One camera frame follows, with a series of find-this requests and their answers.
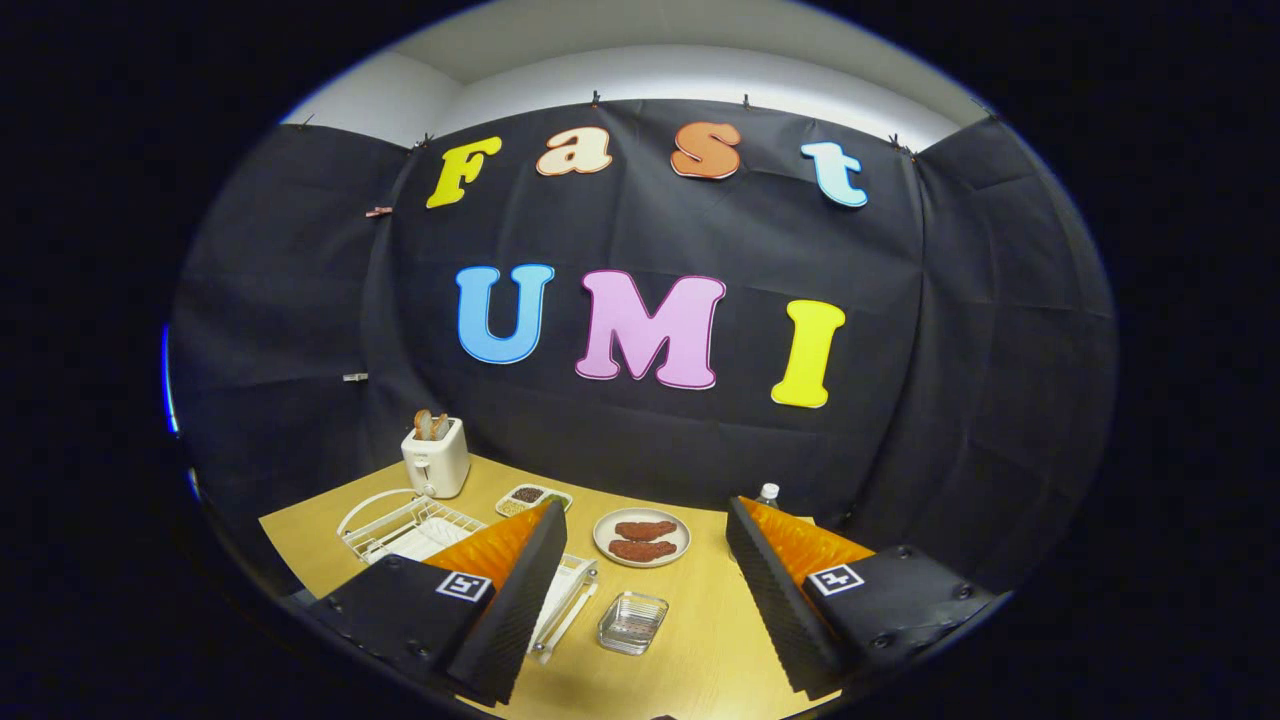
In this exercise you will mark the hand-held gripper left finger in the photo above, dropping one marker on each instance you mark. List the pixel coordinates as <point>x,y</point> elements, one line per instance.
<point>515,605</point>

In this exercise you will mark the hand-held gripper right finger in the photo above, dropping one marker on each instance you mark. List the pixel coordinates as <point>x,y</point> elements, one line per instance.
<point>770,600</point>

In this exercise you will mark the white plate with meat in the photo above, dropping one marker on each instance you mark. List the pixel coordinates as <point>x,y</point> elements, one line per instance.
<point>685,535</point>

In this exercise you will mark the green tea bottle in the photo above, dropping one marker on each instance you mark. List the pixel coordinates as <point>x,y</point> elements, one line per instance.
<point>768,492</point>

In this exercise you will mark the white sectioned snack tray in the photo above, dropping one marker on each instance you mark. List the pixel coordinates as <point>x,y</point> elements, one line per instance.
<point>525,495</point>

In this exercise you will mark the brown meat piece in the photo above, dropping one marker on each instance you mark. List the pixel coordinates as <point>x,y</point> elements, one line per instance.
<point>646,530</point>
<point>643,551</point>

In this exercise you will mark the white toaster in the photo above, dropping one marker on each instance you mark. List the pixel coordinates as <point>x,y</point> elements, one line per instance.
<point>437,467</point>

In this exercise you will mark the toasted bread slice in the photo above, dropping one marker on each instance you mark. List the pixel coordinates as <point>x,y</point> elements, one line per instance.
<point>441,425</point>
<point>423,425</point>

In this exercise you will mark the black backdrop cloth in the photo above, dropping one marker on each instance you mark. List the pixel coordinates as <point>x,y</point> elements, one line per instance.
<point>640,230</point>

